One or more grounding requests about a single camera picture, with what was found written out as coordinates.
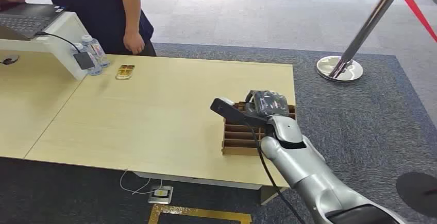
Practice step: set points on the person's left hand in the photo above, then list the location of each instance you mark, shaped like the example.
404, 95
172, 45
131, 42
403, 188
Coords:
133, 43

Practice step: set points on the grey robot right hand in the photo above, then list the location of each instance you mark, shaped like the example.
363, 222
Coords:
269, 103

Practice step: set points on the person's left forearm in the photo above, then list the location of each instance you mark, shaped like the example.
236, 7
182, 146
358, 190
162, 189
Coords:
129, 7

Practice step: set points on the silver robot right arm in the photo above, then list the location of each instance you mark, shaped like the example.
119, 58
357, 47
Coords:
307, 168

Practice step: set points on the person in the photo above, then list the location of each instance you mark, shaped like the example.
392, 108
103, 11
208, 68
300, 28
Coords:
95, 7

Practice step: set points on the dark laptop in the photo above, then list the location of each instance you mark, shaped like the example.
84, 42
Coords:
27, 17

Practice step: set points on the clear water bottle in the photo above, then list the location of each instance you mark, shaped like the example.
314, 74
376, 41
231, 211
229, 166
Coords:
97, 50
95, 69

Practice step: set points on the brown slotted wooden organizer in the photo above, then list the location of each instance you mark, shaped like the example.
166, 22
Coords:
239, 137

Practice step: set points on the black power adapter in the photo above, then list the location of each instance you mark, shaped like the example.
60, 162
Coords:
83, 60

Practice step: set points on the white desk riser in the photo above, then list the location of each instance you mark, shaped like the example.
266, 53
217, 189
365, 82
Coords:
65, 41

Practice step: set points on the chrome stanchion base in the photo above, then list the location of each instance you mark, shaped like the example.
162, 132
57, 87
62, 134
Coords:
327, 66

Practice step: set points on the blue grey carpet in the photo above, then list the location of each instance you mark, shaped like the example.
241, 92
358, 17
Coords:
358, 113

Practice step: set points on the wooden desk leg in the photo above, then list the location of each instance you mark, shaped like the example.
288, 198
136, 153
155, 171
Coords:
269, 195

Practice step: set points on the white desk underframe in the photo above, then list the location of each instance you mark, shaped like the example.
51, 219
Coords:
191, 179

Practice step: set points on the metal floor socket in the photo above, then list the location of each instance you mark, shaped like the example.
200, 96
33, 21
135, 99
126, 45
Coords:
160, 194

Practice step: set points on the red barrier belt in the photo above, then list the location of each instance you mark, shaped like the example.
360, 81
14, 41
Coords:
418, 12

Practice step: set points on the chrome stanchion post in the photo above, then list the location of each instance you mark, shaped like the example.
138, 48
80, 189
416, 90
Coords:
368, 24

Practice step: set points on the gold floor tape frame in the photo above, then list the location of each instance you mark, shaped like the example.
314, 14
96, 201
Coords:
191, 211

